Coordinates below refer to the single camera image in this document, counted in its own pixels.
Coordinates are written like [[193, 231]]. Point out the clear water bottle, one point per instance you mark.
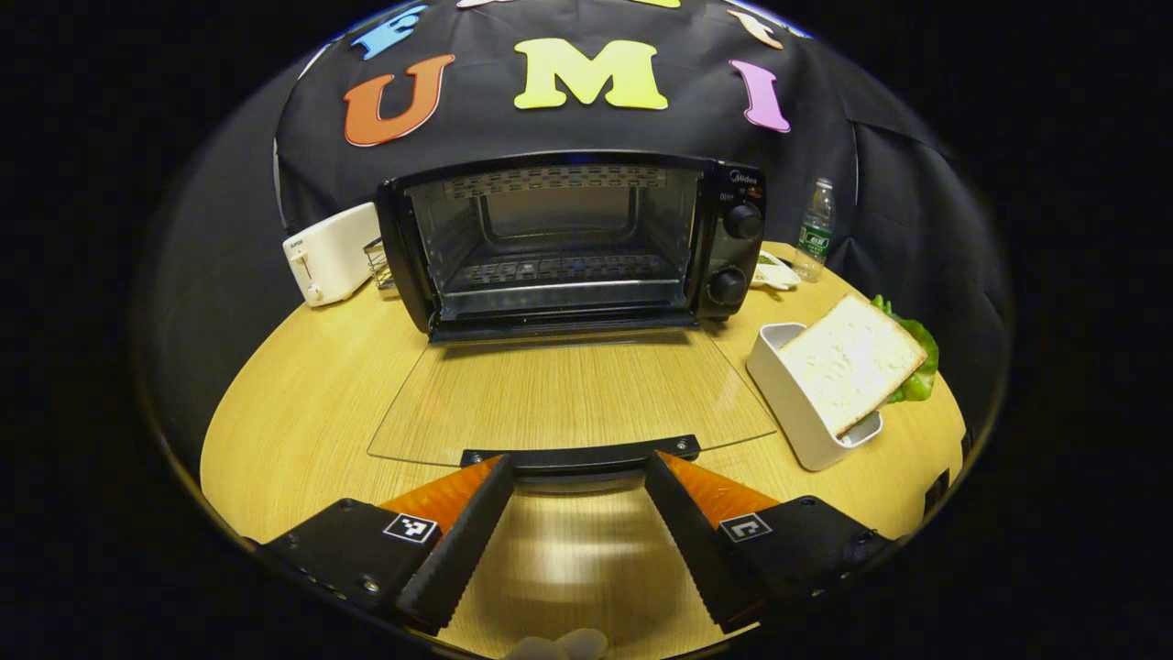
[[814, 238]]

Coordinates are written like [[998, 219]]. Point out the lettuce sandwich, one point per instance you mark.
[[848, 362]]

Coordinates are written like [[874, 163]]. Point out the white toaster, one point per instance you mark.
[[330, 257]]

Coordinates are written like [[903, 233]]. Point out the white rectangular tray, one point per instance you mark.
[[788, 403]]

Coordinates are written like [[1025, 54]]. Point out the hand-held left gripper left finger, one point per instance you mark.
[[458, 555]]

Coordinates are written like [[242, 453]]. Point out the black electric oven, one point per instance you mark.
[[733, 257]]

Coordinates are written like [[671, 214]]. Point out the black backdrop cloth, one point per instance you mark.
[[586, 128]]

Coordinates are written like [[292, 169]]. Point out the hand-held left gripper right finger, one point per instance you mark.
[[701, 555]]

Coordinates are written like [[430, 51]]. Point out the white divided plate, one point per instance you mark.
[[774, 273]]

